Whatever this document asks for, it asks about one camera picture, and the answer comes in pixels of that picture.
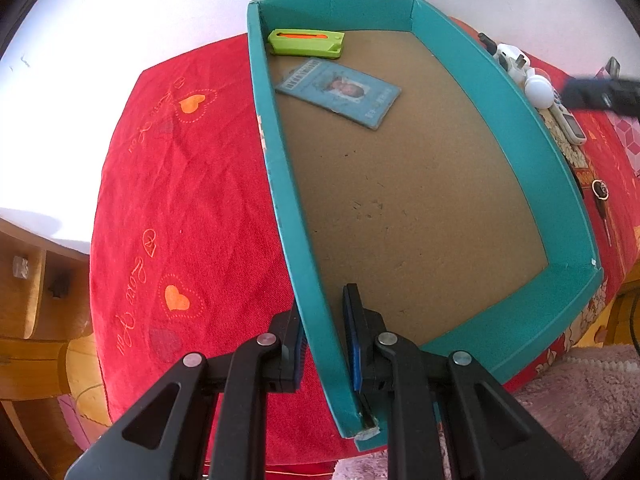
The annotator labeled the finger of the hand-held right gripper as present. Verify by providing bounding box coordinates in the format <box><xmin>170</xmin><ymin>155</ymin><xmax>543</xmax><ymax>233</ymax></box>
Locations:
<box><xmin>560</xmin><ymin>76</ymin><xmax>640</xmax><ymax>117</ymax></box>

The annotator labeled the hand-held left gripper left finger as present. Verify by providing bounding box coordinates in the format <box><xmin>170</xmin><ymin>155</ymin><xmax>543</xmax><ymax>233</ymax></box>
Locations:
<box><xmin>64</xmin><ymin>306</ymin><xmax>307</xmax><ymax>480</ymax></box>

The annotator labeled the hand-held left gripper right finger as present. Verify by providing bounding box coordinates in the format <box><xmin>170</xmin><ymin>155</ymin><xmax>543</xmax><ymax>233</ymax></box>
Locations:
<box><xmin>341</xmin><ymin>283</ymin><xmax>587</xmax><ymax>480</ymax></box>

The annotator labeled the grey remote control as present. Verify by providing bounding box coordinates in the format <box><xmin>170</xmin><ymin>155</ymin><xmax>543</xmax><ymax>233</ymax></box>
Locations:
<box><xmin>542</xmin><ymin>90</ymin><xmax>587</xmax><ymax>147</ymax></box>

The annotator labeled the white charger plug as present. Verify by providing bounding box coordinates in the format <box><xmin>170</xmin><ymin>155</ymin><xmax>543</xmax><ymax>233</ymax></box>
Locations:
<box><xmin>492</xmin><ymin>44</ymin><xmax>532</xmax><ymax>82</ymax></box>

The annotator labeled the teal cardboard box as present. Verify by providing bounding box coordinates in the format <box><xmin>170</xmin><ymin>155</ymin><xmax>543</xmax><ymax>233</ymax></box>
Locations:
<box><xmin>246</xmin><ymin>0</ymin><xmax>605</xmax><ymax>453</ymax></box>

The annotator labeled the pink patterned cloth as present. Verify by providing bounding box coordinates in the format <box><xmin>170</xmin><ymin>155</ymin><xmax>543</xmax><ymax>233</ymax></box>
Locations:
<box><xmin>607</xmin><ymin>110</ymin><xmax>640</xmax><ymax>176</ymax></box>

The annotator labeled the red yellow floral cloth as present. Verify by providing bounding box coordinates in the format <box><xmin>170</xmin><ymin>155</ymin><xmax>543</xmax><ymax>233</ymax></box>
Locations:
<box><xmin>447</xmin><ymin>16</ymin><xmax>640</xmax><ymax>396</ymax></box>

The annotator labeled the red heart embroidered cloth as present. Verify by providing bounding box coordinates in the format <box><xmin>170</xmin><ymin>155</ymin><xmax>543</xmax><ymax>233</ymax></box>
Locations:
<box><xmin>90</xmin><ymin>32</ymin><xmax>361</xmax><ymax>473</ymax></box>

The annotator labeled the pink fluffy carpet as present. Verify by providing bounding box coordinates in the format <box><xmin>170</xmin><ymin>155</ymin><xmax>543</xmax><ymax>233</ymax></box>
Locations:
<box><xmin>330</xmin><ymin>342</ymin><xmax>640</xmax><ymax>480</ymax></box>

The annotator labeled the blue photo ID card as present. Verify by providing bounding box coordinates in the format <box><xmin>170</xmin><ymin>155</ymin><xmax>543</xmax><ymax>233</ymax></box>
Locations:
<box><xmin>275</xmin><ymin>57</ymin><xmax>402</xmax><ymax>131</ymax></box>

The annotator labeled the green utility knife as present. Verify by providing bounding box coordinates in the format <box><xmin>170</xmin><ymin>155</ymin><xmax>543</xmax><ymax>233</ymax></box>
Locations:
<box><xmin>267</xmin><ymin>29</ymin><xmax>347</xmax><ymax>60</ymax></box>

